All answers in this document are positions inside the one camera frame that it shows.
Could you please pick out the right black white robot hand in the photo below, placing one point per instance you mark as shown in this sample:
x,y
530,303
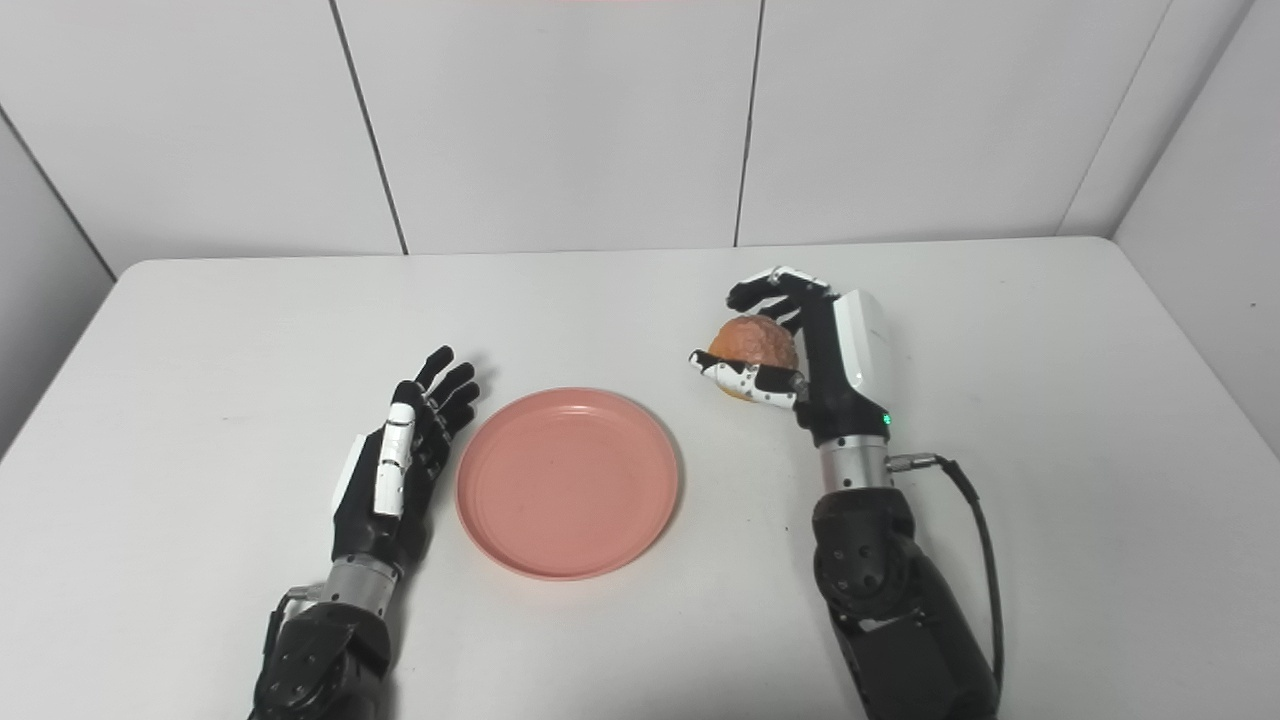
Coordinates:
x,y
850,370

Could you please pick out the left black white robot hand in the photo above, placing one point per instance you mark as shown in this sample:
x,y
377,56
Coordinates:
x,y
365,520

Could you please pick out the golden cream puff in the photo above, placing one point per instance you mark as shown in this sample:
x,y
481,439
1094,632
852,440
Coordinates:
x,y
755,340

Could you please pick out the pink round plate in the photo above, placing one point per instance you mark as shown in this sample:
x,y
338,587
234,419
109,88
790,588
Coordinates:
x,y
567,484

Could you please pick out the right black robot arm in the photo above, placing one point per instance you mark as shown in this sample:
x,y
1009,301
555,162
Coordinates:
x,y
900,610

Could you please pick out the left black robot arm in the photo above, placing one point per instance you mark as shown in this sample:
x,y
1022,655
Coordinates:
x,y
320,650

